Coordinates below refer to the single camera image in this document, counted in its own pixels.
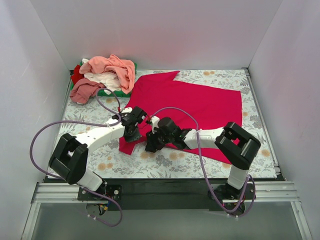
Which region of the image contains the magenta t shirt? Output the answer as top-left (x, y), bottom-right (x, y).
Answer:
top-left (118, 70), bottom-right (243, 165)

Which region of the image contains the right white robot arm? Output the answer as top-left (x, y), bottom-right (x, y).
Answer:
top-left (145, 116), bottom-right (261, 199)

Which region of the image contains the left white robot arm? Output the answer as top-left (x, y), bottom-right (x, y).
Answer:
top-left (49, 106), bottom-right (147, 200)

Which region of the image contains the green plastic basket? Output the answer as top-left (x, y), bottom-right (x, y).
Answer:
top-left (69, 59), bottom-right (139, 99)

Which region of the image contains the white t shirt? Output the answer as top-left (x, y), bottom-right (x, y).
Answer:
top-left (84, 72), bottom-right (122, 92)

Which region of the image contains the salmon pink t shirt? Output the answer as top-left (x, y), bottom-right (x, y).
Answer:
top-left (79, 54), bottom-right (136, 94)

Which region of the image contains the red t shirt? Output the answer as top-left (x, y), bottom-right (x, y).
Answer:
top-left (70, 64), bottom-right (84, 85)

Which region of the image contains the floral patterned table mat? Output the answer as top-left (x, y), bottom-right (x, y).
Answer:
top-left (58, 69), bottom-right (281, 179)

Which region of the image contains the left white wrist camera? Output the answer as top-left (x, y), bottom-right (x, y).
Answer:
top-left (119, 107), bottom-right (133, 115)

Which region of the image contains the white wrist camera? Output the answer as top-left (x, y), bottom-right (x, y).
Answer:
top-left (147, 116), bottom-right (160, 134)
top-left (119, 107), bottom-right (133, 115)

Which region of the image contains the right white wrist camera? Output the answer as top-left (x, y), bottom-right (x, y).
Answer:
top-left (147, 116), bottom-right (160, 134)

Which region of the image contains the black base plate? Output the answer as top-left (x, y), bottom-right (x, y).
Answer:
top-left (106, 178), bottom-right (221, 211)

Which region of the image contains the aluminium frame rail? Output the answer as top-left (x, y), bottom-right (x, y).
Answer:
top-left (21, 181), bottom-right (312, 240)

